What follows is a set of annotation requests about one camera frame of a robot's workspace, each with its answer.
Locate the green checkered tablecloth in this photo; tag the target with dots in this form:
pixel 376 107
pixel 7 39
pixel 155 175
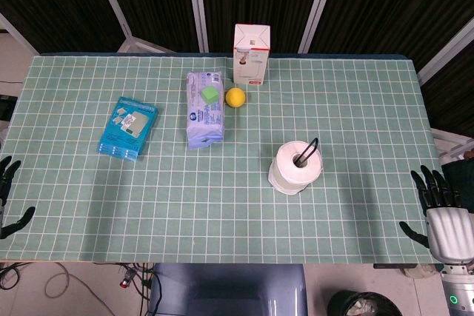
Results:
pixel 222 205

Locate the blue cardboard product box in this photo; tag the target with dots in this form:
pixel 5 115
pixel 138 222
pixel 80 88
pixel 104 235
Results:
pixel 126 127

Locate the white red lamp box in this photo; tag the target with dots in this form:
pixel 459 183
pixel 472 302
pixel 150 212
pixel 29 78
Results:
pixel 251 60

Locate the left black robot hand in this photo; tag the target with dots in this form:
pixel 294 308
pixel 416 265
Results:
pixel 7 183

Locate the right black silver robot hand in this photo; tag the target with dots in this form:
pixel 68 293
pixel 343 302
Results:
pixel 448 231

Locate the white toilet paper roll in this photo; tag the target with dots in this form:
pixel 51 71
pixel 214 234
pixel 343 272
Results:
pixel 289 175

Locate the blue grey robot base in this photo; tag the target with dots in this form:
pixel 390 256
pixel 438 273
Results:
pixel 229 290

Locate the black trash bin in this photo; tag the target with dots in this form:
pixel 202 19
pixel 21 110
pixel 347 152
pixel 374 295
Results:
pixel 363 305

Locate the white metal frame foot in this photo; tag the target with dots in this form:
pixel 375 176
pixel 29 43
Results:
pixel 450 142

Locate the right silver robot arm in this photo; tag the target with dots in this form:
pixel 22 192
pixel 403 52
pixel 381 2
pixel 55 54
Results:
pixel 459 290

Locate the yellow ball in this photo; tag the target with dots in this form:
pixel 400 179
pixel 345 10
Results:
pixel 236 98

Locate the red black plug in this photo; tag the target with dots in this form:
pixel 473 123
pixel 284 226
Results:
pixel 125 282

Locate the black wire roll holder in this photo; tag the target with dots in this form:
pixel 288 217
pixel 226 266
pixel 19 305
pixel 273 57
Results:
pixel 308 150

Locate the green foam cube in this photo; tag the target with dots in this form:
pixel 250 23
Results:
pixel 210 94

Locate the lilac wet wipes pack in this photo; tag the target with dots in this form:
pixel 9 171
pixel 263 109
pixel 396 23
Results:
pixel 205 125

